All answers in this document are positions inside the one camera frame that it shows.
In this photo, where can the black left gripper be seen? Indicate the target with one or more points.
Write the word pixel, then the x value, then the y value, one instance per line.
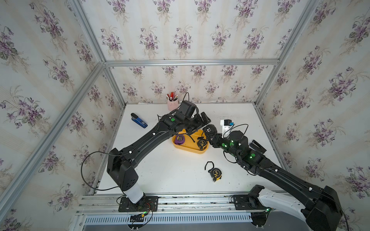
pixel 200 123

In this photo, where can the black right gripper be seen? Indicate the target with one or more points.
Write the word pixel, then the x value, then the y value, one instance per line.
pixel 216 137

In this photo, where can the black yellow tape measure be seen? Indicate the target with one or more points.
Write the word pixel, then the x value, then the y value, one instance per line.
pixel 215 173
pixel 202 143

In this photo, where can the purple tape measure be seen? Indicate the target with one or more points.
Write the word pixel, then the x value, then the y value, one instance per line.
pixel 179 139

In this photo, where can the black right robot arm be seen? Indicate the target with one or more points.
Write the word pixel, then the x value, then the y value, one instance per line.
pixel 318 207

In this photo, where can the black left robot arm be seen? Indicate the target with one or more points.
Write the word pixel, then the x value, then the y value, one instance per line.
pixel 122 163

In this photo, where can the yellow storage tray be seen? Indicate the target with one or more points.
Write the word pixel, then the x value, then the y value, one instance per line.
pixel 190 144

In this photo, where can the pink pen holder cup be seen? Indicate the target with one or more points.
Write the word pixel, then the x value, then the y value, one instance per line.
pixel 171 105

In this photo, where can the red pens in cup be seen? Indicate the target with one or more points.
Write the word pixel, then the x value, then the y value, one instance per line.
pixel 172 96

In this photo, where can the blue black stapler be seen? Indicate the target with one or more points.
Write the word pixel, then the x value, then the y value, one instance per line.
pixel 135 118

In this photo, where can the small circuit board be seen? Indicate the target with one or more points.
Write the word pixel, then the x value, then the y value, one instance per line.
pixel 137 218

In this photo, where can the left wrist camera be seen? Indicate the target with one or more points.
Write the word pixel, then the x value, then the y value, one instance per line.
pixel 187 108

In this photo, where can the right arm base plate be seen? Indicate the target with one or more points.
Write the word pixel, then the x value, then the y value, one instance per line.
pixel 247 202

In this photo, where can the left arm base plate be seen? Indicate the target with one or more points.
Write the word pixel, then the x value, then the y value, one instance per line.
pixel 138 204

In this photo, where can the aluminium mounting rail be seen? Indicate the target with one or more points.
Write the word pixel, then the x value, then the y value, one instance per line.
pixel 189 208

